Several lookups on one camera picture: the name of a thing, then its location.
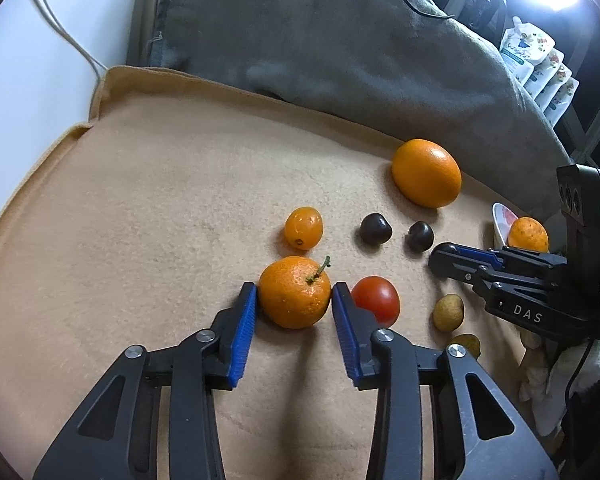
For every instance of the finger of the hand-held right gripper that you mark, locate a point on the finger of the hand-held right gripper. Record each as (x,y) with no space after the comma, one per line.
(450,267)
(475,256)

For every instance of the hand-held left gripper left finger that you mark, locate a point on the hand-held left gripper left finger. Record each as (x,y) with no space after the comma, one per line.
(242,340)

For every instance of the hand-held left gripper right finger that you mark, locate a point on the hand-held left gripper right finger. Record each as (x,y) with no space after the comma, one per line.
(347,340)

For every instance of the white floral plate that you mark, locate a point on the white floral plate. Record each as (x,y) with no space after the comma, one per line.
(500,220)

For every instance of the yellow-brown longan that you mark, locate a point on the yellow-brown longan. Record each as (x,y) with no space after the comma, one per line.
(448,312)
(467,342)

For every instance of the mandarin with green stem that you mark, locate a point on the mandarin with green stem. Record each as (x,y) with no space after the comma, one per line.
(292,295)

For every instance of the large smooth orange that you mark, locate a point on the large smooth orange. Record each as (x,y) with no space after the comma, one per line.
(425,172)

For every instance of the person's right hand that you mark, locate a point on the person's right hand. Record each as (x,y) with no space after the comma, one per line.
(540,385)

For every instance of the dark brown chestnut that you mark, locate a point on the dark brown chestnut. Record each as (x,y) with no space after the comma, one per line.
(374,230)
(419,236)

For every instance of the red tomato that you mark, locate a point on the red tomato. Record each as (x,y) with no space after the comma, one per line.
(380,300)

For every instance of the small bumpy mandarin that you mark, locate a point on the small bumpy mandarin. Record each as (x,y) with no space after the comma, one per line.
(527,232)

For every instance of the orange kumquat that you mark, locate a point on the orange kumquat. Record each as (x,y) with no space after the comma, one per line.
(302,227)

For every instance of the floral refill pouch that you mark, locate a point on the floral refill pouch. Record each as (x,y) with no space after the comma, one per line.
(560,90)
(550,72)
(522,45)
(566,105)

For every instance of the tan fleece blanket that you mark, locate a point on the tan fleece blanket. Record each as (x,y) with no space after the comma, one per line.
(155,185)

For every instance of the grey blanket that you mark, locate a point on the grey blanket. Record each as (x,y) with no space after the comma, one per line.
(305,35)

